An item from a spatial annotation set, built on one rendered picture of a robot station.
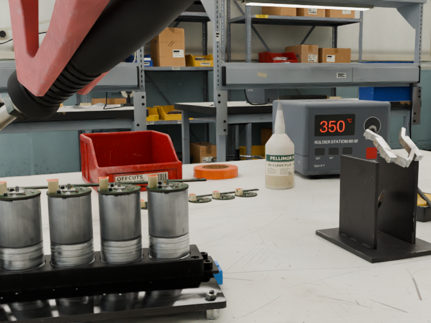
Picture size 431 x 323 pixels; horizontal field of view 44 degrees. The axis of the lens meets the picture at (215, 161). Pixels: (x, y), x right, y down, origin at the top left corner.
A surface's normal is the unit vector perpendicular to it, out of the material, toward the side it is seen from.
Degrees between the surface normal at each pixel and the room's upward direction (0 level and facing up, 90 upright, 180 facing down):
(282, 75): 90
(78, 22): 141
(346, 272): 0
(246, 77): 90
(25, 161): 90
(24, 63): 99
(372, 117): 90
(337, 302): 0
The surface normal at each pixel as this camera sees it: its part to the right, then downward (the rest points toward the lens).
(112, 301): -0.01, -0.99
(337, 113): 0.15, 0.15
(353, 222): -0.94, 0.06
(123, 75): 0.37, 0.13
